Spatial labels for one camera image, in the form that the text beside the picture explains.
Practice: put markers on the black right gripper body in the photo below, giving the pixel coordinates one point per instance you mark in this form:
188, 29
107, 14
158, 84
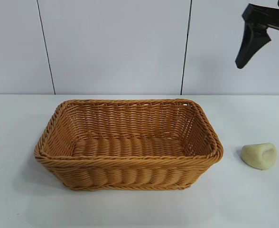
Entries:
267, 16

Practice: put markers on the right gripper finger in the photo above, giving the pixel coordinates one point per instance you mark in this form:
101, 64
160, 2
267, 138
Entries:
253, 45

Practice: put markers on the pale egg yolk pastry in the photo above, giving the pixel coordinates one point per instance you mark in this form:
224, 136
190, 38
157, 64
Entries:
255, 155

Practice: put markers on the woven wicker basket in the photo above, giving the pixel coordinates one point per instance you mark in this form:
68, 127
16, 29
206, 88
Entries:
130, 166

